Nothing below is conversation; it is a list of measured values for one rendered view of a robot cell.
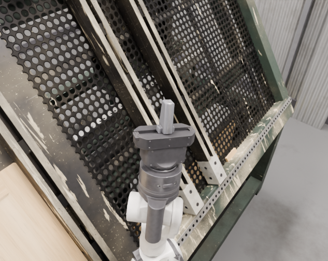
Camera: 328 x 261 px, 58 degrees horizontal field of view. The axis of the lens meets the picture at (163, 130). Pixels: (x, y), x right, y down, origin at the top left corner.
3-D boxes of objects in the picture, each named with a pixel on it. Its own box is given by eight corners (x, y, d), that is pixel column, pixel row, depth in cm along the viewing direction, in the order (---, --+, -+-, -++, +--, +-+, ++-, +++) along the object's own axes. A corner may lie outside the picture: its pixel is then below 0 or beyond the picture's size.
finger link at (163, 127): (171, 104, 54) (168, 134, 56) (165, 98, 56) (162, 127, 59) (163, 105, 53) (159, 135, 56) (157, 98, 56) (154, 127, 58)
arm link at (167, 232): (184, 192, 66) (177, 218, 76) (144, 187, 67) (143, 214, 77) (182, 219, 62) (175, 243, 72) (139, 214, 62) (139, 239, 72)
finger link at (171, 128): (165, 98, 56) (162, 127, 59) (171, 104, 54) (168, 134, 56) (173, 97, 57) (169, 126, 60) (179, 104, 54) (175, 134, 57)
